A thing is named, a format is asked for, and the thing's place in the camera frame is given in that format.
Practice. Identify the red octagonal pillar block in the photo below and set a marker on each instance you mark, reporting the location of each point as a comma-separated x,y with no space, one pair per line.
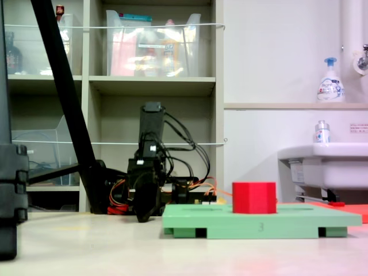
254,198

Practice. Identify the black clamp block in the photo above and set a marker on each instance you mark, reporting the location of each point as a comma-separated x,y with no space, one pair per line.
180,192

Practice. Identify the red printed clamp base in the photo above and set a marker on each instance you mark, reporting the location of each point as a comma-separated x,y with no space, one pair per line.
118,210

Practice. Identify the small yellow piece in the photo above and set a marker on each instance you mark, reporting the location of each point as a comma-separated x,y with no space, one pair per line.
221,200

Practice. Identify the beige shelf unit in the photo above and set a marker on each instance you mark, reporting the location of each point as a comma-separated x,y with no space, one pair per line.
152,86

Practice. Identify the clear plastic storage bin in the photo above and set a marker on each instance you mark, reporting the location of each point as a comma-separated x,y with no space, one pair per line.
43,149
34,51
152,51

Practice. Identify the green shape sorting board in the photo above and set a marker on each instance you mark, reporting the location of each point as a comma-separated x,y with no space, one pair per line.
258,225

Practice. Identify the pink packet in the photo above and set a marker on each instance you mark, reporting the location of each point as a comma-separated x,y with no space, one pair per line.
123,57

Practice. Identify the orange bottle with pink cap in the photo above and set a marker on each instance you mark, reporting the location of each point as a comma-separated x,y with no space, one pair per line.
171,51

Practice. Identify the black notched tripod leg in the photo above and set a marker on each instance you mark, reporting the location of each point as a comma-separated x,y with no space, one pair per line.
13,184

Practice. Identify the teal topped pouch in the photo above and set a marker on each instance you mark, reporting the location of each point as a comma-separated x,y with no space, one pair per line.
135,17

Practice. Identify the dark glass bottle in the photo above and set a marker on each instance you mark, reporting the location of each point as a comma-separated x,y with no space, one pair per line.
13,57

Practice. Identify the small clear sanitizer bottle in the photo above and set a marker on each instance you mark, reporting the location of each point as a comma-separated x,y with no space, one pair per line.
322,133

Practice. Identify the white sink basin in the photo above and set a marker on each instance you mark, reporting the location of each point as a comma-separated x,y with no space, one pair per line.
330,166

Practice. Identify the small red piece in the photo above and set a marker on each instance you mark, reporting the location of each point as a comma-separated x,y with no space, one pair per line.
337,204

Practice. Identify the white blue soap pump bottle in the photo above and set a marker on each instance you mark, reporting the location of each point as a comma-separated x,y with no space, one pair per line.
330,86

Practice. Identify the white vertical pipe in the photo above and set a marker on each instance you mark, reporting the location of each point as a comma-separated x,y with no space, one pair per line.
349,28

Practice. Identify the dark grey post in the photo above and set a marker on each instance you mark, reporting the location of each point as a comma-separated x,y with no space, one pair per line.
4,72

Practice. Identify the metal wall tap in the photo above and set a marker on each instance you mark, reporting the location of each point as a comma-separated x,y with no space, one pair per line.
361,61

